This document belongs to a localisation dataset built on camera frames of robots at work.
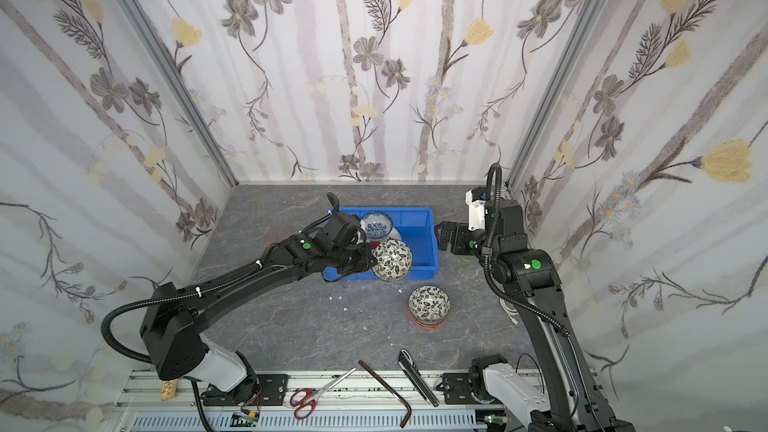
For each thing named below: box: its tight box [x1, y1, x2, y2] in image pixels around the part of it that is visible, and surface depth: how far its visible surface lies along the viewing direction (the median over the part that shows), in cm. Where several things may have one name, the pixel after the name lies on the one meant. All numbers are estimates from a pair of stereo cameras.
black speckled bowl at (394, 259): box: [372, 237, 413, 282], surface depth 82 cm
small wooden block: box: [160, 378, 178, 401], surface depth 75 cm
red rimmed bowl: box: [408, 308, 449, 330], surface depth 82 cm
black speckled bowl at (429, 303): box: [408, 285, 451, 323], surface depth 86 cm
